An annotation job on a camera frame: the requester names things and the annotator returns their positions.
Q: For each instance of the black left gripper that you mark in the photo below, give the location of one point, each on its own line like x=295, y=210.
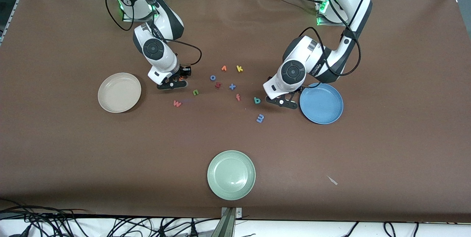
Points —
x=298, y=90

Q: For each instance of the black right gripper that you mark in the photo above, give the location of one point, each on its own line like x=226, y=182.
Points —
x=183, y=71

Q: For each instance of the green foam letter n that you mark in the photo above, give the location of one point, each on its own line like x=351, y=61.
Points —
x=195, y=92

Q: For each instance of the pink foam letter w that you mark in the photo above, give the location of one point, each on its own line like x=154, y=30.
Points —
x=177, y=103

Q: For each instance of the teal foam letter b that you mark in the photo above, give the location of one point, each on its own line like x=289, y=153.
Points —
x=257, y=100

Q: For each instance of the blue foam letter m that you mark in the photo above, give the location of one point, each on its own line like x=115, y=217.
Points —
x=260, y=118

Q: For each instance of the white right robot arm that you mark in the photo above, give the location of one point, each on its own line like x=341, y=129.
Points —
x=163, y=62

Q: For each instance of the blue round plate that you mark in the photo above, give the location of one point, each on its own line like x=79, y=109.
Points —
x=323, y=108

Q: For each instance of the yellow foam letter k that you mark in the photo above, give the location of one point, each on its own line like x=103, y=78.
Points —
x=239, y=69

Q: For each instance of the beige round plate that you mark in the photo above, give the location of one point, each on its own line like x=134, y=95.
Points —
x=119, y=92

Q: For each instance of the brown paper table cover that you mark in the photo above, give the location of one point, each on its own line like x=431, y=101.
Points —
x=147, y=148

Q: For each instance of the small grey paper scrap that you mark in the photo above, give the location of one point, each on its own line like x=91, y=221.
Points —
x=332, y=180

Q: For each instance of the green round plate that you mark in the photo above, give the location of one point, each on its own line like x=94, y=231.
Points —
x=231, y=175

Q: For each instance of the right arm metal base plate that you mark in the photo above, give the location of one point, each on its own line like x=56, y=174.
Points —
x=128, y=20

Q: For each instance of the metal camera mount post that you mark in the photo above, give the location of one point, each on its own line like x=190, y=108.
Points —
x=229, y=226

